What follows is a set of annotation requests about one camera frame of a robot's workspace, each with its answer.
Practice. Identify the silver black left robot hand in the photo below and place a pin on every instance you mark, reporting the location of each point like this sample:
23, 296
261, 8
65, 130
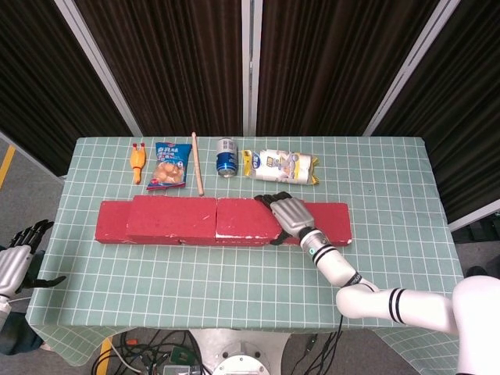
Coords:
13, 269

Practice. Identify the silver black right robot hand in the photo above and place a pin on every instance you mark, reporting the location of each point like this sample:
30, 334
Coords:
293, 215

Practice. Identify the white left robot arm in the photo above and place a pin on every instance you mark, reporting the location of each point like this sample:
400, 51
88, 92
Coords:
3, 308

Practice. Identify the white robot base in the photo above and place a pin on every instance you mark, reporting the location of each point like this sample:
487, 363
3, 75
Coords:
238, 355

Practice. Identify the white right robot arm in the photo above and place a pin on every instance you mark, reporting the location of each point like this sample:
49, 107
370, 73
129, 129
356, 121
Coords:
340, 269

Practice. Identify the clear pack of white rolls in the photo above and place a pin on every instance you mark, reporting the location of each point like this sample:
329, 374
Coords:
279, 166

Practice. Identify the dark blue fabric object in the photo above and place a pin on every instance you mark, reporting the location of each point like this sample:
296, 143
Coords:
21, 336

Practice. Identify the blue soda can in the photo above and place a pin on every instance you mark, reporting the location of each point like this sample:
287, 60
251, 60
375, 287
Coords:
227, 160

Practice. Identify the yellow floor tape strip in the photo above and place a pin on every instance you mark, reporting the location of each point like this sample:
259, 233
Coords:
7, 166
103, 355

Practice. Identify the wooden stick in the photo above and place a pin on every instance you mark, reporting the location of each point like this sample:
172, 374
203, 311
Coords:
197, 164

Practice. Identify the green checked tablecloth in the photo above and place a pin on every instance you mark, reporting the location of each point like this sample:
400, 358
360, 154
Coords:
195, 281

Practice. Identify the blue snack bag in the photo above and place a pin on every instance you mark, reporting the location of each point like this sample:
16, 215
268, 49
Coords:
170, 168

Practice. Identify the dark brown curtain panel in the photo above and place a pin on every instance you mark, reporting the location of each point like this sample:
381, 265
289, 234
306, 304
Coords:
468, 117
35, 78
332, 66
176, 66

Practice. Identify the yellow rubber chicken toy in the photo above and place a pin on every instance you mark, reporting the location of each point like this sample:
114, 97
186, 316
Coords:
138, 162

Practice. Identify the green circuit board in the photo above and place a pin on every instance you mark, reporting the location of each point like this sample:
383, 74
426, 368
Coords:
181, 355

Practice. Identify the black shoe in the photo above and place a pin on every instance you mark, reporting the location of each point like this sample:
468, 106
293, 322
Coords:
482, 271

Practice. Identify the white partition frame post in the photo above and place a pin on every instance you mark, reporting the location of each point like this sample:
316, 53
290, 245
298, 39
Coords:
97, 66
251, 66
414, 66

